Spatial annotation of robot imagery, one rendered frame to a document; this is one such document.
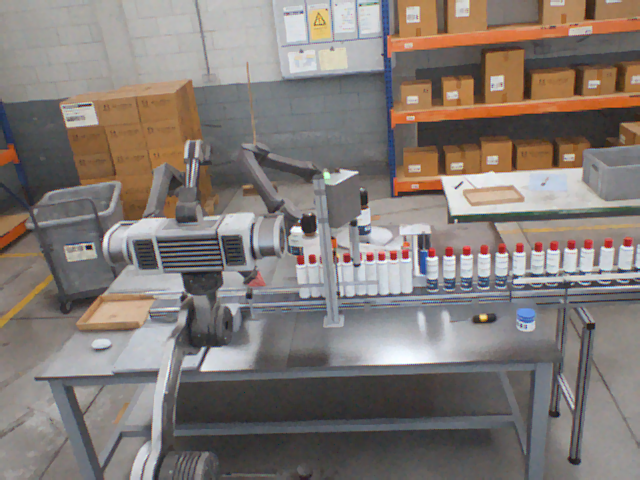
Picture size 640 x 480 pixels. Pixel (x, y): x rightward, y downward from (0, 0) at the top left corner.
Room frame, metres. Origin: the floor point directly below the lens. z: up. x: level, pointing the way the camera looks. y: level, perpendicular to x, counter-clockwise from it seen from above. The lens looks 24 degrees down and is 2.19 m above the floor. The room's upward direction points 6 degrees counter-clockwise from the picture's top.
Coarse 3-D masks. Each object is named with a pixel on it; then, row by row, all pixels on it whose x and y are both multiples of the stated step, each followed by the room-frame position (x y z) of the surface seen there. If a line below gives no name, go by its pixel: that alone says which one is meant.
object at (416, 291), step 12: (420, 288) 2.26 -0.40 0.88; (456, 288) 2.23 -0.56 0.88; (492, 288) 2.20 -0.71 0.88; (156, 300) 2.41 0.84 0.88; (168, 300) 2.40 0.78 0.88; (180, 300) 2.38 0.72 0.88; (228, 300) 2.34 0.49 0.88; (240, 300) 2.32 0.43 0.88; (252, 300) 2.31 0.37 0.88; (264, 300) 2.30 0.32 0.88; (276, 300) 2.29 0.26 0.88; (288, 300) 2.28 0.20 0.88; (300, 300) 2.27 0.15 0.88; (312, 300) 2.26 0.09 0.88
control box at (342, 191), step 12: (336, 180) 2.15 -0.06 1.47; (348, 180) 2.17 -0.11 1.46; (336, 192) 2.11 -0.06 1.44; (348, 192) 2.17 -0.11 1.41; (336, 204) 2.10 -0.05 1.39; (348, 204) 2.16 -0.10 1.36; (360, 204) 2.22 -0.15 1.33; (336, 216) 2.10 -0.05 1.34; (348, 216) 2.16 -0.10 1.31; (336, 228) 2.10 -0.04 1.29
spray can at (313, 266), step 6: (312, 258) 2.28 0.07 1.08; (312, 264) 2.28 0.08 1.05; (318, 264) 2.29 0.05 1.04; (312, 270) 2.28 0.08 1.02; (318, 270) 2.29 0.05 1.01; (312, 276) 2.28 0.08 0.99; (318, 276) 2.28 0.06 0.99; (312, 282) 2.28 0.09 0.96; (318, 282) 2.28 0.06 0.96; (312, 288) 2.28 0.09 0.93; (318, 288) 2.28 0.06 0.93; (312, 294) 2.28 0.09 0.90; (318, 294) 2.28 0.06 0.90
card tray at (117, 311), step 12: (96, 300) 2.50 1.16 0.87; (108, 300) 2.54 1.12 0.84; (120, 300) 2.53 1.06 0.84; (132, 300) 2.52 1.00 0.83; (144, 300) 2.51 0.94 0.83; (96, 312) 2.43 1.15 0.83; (108, 312) 2.42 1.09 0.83; (120, 312) 2.41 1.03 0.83; (132, 312) 2.40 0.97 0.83; (144, 312) 2.39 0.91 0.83; (84, 324) 2.28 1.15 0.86; (96, 324) 2.28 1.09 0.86; (108, 324) 2.27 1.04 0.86; (120, 324) 2.26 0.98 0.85; (132, 324) 2.26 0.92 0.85
